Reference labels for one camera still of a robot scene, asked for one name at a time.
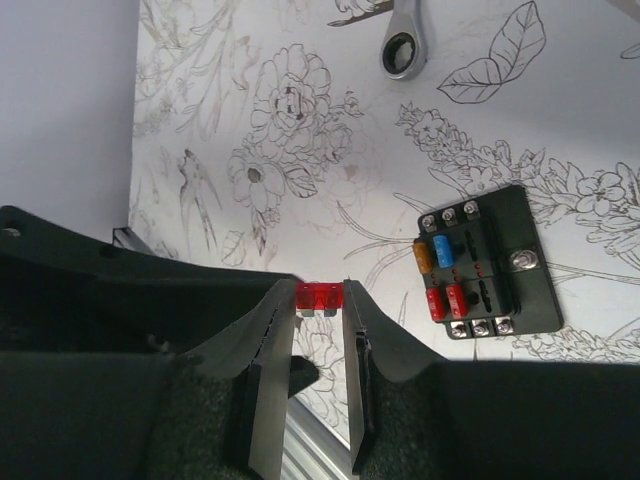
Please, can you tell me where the orange fuse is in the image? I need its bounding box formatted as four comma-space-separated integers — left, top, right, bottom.
412, 242, 433, 275

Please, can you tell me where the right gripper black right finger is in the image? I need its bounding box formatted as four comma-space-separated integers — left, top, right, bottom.
342, 280, 639, 479

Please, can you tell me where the red fuse from pair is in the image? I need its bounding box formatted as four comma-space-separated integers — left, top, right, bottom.
295, 282, 344, 318

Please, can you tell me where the silver ratchet wrench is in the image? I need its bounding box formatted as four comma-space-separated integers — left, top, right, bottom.
380, 0, 428, 81

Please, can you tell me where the floral patterned mat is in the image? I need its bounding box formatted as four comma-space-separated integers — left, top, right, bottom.
127, 0, 640, 441

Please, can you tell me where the blue fuse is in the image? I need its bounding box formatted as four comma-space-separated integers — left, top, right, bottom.
432, 235, 455, 269

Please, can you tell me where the black fuse box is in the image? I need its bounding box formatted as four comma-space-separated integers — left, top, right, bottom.
413, 185, 564, 340

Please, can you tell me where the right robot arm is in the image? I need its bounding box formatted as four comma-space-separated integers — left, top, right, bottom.
1, 206, 639, 479

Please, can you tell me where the aluminium rail frame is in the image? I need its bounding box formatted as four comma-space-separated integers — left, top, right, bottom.
281, 398, 357, 480

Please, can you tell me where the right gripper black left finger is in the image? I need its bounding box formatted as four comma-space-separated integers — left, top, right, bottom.
1, 279, 296, 479

